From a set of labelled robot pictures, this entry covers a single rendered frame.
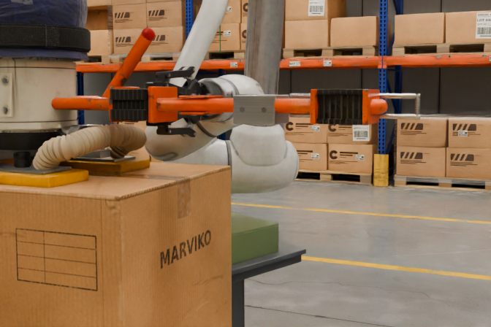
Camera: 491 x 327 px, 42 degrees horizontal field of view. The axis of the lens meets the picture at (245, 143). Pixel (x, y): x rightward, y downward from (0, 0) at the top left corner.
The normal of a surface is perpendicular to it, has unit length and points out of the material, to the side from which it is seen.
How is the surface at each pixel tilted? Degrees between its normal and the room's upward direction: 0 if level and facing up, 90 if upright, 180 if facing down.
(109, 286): 90
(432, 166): 90
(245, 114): 90
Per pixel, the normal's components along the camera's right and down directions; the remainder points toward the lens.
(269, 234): 0.72, 0.06
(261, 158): 0.18, 0.20
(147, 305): 0.93, 0.03
